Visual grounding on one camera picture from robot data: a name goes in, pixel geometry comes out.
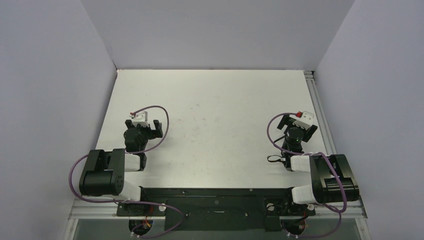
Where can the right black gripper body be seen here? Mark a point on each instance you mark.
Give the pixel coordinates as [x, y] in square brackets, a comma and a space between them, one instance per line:
[284, 121]

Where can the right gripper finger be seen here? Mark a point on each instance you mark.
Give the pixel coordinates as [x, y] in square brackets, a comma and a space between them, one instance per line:
[285, 121]
[308, 133]

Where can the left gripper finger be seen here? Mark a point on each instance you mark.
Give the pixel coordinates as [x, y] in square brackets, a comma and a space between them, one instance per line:
[157, 132]
[129, 124]

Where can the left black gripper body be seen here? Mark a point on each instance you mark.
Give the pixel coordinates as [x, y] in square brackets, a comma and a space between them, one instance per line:
[146, 133]

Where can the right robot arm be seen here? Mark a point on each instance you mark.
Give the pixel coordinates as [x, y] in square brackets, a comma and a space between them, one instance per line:
[331, 177]

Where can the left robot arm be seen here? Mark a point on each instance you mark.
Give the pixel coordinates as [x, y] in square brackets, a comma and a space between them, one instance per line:
[103, 174]

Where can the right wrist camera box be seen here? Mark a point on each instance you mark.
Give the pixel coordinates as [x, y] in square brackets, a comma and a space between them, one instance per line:
[303, 119]

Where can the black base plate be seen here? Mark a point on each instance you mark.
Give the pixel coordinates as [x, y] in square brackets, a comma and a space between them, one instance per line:
[220, 209]

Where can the aluminium rail frame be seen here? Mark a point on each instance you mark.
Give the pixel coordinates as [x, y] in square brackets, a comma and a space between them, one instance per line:
[218, 125]

